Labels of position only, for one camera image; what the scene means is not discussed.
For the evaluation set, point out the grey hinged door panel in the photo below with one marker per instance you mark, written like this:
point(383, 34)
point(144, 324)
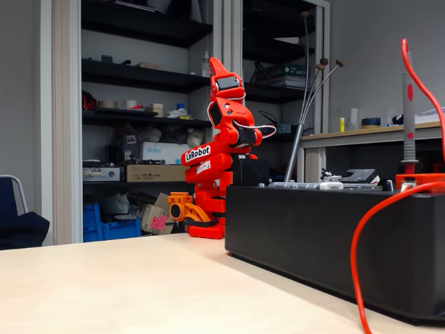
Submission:
point(295, 185)

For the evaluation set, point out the black pull ball white tie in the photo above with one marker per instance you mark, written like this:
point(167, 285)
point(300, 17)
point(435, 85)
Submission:
point(325, 174)

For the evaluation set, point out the red printed robot arm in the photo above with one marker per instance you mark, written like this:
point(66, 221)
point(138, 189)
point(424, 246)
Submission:
point(208, 167)

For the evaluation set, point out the white plastic bottle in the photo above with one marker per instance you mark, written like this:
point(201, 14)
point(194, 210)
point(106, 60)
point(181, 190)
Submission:
point(206, 67)

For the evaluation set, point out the white crumpled cloth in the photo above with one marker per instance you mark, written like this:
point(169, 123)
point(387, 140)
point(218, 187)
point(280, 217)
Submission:
point(178, 113)

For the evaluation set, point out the green box stack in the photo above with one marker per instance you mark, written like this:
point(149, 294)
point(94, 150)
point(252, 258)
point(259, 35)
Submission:
point(292, 74)

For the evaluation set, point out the small cardboard box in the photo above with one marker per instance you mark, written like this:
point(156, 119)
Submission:
point(154, 110)

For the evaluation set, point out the grey stalks with brown tips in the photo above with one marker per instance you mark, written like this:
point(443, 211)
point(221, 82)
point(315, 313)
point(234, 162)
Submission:
point(294, 153)

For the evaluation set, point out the white Weller box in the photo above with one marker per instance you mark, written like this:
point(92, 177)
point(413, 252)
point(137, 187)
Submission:
point(160, 154)

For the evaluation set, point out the white tape roll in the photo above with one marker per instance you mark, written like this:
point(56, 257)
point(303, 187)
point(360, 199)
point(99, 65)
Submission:
point(131, 104)

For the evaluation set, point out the long brown cardboard box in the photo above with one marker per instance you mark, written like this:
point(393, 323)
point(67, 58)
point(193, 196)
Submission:
point(156, 173)

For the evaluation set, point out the beige tape roll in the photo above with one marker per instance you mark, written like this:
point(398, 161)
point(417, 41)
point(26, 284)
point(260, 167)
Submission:
point(107, 104)

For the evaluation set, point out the yellow glue stick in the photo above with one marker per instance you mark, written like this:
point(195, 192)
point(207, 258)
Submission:
point(342, 125)

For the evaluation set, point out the orange printed clamp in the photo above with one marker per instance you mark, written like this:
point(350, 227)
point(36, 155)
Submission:
point(187, 208)

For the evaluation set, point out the white cylinder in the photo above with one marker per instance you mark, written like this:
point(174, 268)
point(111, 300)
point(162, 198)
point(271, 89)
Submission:
point(354, 120)

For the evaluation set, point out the red and black item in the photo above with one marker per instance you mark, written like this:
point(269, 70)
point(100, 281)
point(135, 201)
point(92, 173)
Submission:
point(88, 101)

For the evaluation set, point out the white angle knob block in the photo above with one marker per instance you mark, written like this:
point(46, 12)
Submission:
point(330, 186)

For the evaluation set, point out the black task board box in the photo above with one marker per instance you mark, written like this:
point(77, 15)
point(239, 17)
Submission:
point(271, 226)

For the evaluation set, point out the cardboard box pink sticker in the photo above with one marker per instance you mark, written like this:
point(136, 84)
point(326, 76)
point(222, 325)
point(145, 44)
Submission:
point(153, 215)

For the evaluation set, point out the blue tape roll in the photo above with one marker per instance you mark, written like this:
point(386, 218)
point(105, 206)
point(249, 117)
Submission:
point(371, 123)

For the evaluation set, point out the printed white box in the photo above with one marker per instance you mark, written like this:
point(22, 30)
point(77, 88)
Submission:
point(102, 174)

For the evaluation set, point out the grey cabinet with black shelves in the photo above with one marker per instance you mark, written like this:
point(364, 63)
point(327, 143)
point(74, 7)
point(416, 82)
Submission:
point(66, 139)

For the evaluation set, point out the black and white object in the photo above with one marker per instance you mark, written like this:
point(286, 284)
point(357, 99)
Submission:
point(398, 120)

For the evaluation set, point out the low blue plastic crate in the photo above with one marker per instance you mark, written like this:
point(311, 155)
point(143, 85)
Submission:
point(121, 229)

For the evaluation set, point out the tall blue plastic crate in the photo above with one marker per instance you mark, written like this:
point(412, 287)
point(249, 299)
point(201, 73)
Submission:
point(91, 222)

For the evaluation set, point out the paper stack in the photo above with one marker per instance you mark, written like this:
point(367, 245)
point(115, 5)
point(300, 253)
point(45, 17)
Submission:
point(427, 117)

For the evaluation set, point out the red display module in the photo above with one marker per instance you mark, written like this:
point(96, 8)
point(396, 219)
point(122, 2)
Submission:
point(427, 178)

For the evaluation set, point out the dark blue cloth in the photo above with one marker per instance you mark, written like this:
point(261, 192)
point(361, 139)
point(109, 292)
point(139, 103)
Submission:
point(21, 231)

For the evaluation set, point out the wooden desk grey frame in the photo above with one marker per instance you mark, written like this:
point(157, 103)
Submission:
point(382, 134)

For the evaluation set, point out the blue chair metal frame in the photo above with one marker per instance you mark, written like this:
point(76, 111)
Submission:
point(8, 195)

